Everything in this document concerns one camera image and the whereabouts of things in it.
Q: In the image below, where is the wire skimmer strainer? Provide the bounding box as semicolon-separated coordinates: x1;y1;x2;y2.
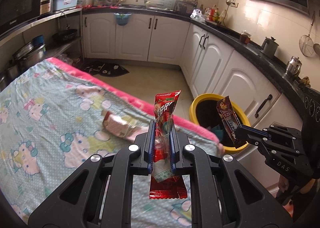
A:
299;12;315;58

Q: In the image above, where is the steel pot with lid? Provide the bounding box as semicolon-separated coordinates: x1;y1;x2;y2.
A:
6;35;46;81

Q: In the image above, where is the crushed pink red carton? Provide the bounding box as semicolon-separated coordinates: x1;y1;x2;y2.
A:
103;111;149;143

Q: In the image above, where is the pink blanket under cloth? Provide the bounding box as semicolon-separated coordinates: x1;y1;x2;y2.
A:
46;58;225;155

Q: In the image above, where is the blue hanging sink basket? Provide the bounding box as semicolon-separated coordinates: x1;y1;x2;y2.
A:
114;13;131;26

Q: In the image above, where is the black floor mat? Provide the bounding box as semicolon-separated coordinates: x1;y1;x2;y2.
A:
81;61;129;78

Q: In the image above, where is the black microwave oven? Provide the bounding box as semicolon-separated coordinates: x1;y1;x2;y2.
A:
0;0;41;35

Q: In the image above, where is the person's right hand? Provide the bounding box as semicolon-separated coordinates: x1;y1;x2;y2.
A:
278;175;289;192

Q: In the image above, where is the red snack wrapper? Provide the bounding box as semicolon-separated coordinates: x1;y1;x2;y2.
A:
149;91;188;199

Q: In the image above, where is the grey electric kettle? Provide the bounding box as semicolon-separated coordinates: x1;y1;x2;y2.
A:
261;36;279;59

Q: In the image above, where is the black granite countertop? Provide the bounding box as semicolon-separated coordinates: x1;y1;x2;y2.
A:
81;4;320;119

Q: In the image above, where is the dark brown snack wrapper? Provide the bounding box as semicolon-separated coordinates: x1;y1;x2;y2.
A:
216;96;246;148

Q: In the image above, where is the Hello Kitty blue tablecloth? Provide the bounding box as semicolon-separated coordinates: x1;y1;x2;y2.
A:
0;60;222;228

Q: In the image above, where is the black wok pan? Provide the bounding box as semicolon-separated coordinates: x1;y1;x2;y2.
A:
52;29;78;43

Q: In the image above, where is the white cabinet run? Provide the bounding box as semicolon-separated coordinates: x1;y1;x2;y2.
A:
82;13;302;129

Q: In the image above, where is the yellow rimmed trash bin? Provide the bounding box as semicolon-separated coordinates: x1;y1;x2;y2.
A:
189;93;248;154

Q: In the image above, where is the blue dish rack box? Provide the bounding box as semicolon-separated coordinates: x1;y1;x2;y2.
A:
53;0;78;12

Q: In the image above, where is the steel thermos jug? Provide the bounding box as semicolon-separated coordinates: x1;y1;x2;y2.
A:
285;56;302;79

